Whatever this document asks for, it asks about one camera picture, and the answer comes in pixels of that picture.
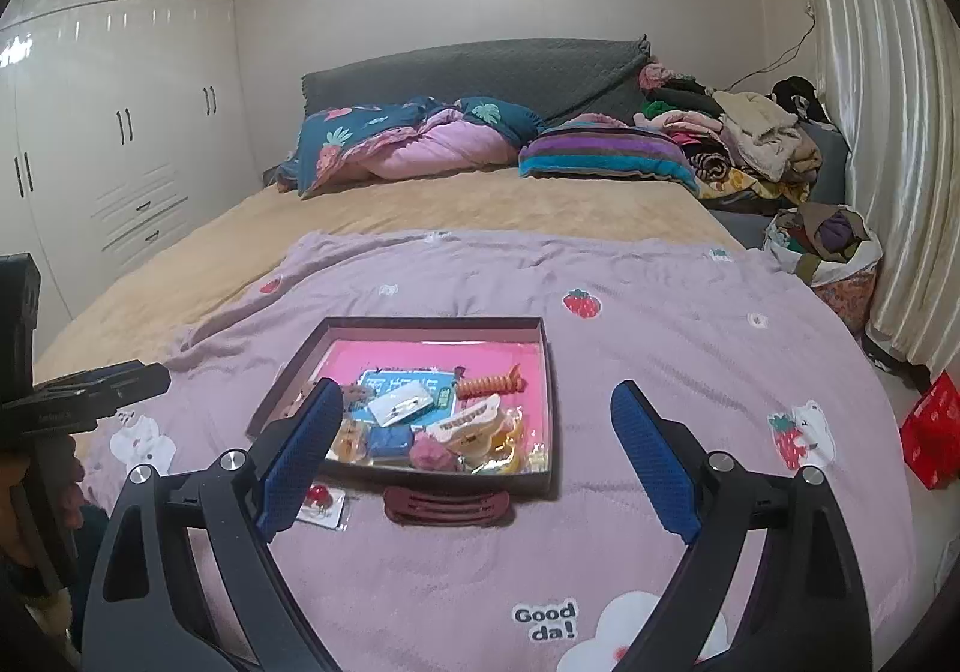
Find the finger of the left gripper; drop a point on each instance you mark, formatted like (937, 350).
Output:
(100, 392)

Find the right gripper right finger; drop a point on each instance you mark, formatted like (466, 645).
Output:
(807, 608)

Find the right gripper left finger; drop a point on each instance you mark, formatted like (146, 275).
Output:
(146, 609)

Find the red strawberry earrings card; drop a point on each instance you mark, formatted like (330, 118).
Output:
(324, 507)

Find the white stud earring card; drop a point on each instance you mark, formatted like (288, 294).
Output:
(400, 403)

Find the tan bed sheet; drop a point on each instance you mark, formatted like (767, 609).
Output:
(141, 313)

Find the red box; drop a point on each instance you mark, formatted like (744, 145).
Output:
(930, 435)

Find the brown dotted bow hair clip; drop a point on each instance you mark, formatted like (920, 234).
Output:
(350, 445)

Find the purple cartoon print blanket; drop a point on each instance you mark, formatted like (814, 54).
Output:
(729, 344)

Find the maroon banana hair clip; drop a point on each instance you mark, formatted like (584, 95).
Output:
(415, 508)

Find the white wardrobe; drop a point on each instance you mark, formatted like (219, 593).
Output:
(122, 131)

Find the blue fabric hair accessory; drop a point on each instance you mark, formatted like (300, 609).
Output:
(390, 444)

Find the dark shallow box pink inside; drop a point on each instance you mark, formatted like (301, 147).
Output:
(504, 355)

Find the blue printed card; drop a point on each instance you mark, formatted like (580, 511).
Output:
(440, 383)

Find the yellow translucent hair clip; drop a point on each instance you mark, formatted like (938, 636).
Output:
(506, 453)

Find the bag of clothes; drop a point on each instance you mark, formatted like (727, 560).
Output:
(830, 248)

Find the cream claw hair clip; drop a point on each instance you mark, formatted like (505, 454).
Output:
(469, 433)

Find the pile of folded clothes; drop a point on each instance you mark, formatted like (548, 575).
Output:
(752, 153)

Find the striped purple teal pillow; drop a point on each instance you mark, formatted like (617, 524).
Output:
(602, 150)

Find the grey bed headboard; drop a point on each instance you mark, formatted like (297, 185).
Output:
(557, 78)

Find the cream satin curtain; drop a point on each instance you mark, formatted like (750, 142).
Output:
(889, 69)

